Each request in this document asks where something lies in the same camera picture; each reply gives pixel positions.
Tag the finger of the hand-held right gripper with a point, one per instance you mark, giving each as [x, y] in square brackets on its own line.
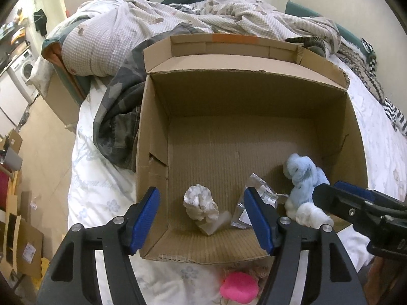
[337, 205]
[354, 192]

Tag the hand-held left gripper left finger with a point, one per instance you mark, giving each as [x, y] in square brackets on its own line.
[144, 222]

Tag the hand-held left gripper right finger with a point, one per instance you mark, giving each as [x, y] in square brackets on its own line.
[259, 222]

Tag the clear plastic packet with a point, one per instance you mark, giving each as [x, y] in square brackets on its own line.
[270, 195]

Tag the white socks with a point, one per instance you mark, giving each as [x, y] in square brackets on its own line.
[305, 214]

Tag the light blue plush toy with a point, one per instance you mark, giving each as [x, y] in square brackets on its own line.
[302, 178]

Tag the white floral scrunchie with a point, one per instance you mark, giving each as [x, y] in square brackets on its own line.
[198, 201]

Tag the pink plush ball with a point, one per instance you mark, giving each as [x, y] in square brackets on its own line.
[238, 287]

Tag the brown cardboard box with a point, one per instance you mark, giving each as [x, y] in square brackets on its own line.
[222, 139]

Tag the black white striped blanket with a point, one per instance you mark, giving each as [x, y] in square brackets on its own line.
[378, 82]

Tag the camouflage garment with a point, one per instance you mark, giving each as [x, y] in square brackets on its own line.
[120, 101]

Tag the stack of flat cardboard boxes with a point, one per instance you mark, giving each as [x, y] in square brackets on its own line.
[22, 244]

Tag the dark patterned garment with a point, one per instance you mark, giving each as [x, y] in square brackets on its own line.
[310, 44]

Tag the teal pillow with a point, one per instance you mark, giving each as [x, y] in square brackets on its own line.
[346, 35]

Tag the green orange cushion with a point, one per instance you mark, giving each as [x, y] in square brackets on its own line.
[68, 76]

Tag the white floor cabinet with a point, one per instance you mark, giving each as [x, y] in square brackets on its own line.
[11, 98]

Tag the white washing machine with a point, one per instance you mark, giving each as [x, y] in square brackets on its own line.
[27, 68]

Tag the checkered duvet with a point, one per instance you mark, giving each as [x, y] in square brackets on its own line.
[127, 28]

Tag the black hanging garment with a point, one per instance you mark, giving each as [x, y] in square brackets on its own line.
[39, 20]

